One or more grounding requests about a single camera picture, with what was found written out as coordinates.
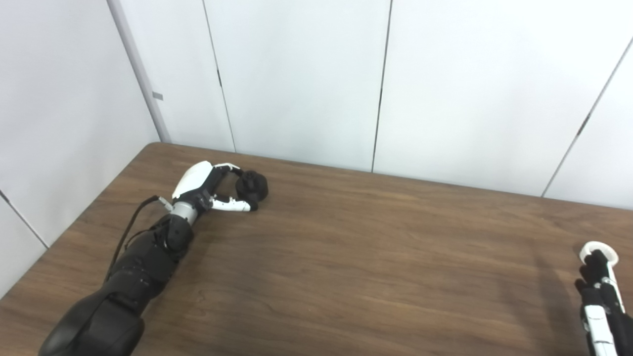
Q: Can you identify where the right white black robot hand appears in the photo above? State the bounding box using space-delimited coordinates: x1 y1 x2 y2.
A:
575 250 633 356

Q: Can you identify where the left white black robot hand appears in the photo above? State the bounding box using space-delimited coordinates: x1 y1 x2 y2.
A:
171 161 260 214

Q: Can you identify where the round black part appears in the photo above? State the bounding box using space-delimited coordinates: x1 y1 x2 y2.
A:
235 170 269 202

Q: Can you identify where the white ring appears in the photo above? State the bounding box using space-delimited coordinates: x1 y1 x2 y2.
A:
580 241 619 268

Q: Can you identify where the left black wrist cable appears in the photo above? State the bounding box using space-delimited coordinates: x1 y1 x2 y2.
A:
104 195 174 282

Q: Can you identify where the grey wall corner post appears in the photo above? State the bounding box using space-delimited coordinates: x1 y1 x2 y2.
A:
106 0 172 144

